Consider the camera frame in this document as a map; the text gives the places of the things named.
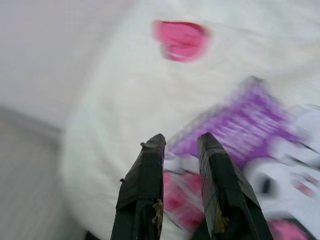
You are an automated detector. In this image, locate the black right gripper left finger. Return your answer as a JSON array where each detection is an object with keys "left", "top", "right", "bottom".
[{"left": 109, "top": 133, "right": 168, "bottom": 240}]

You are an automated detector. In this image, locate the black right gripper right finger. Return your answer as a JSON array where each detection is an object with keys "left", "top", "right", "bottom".
[{"left": 189, "top": 131, "right": 276, "bottom": 240}]

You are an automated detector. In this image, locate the cream cartoon print blanket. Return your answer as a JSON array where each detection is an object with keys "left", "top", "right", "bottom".
[{"left": 59, "top": 0, "right": 320, "bottom": 240}]

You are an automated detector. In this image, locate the mattress with cream sheet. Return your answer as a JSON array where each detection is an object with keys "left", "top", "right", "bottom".
[{"left": 0, "top": 0, "right": 181, "bottom": 133}]

